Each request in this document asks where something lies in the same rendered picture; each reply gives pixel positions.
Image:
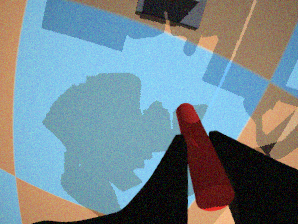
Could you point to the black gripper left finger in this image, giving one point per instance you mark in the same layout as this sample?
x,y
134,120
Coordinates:
x,y
162,200

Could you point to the dark red peg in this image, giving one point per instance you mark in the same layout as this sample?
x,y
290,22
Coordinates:
x,y
212,188

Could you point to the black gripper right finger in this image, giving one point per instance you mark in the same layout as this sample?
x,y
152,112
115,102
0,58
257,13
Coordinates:
x,y
265,190

